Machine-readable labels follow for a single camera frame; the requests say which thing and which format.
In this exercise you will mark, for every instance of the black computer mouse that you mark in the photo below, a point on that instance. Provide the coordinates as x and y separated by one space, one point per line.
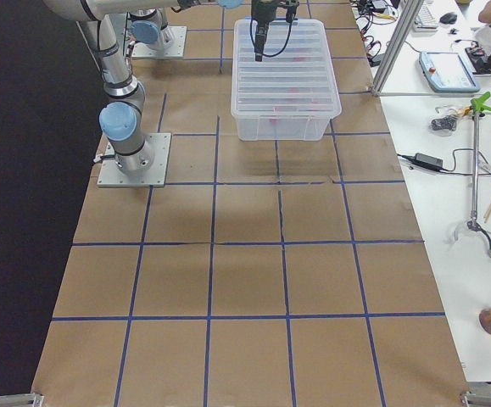
449 18

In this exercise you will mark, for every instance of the white keyboard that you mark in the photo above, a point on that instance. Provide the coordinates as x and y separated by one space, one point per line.
424 21

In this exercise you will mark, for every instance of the clear plastic storage box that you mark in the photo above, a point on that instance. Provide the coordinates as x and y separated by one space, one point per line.
285 112

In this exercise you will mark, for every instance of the aluminium corner bracket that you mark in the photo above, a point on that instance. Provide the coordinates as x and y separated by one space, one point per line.
472 399
22 400

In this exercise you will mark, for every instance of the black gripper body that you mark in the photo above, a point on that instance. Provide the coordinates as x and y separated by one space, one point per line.
260 13

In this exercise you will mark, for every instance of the aluminium corner bracket right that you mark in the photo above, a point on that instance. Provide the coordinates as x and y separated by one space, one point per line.
472 399

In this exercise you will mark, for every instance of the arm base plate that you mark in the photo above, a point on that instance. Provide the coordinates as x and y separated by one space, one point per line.
150 42
146 168

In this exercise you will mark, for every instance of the clear ribbed box lid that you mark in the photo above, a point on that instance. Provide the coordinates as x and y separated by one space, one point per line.
285 63

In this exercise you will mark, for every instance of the blue teach pendant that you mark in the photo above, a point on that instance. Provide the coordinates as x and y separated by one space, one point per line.
447 73

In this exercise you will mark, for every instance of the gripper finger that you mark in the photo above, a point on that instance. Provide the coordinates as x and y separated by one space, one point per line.
260 36

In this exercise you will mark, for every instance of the aluminium frame post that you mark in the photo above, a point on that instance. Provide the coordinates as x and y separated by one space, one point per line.
401 31

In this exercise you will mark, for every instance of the aluminium corner bracket left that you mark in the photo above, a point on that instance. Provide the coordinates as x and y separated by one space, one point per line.
22 400

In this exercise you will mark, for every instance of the black power adapter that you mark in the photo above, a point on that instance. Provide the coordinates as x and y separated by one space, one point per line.
428 162

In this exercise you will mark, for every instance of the green-handled reacher grabber tool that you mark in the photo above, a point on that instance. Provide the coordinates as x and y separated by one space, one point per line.
478 107

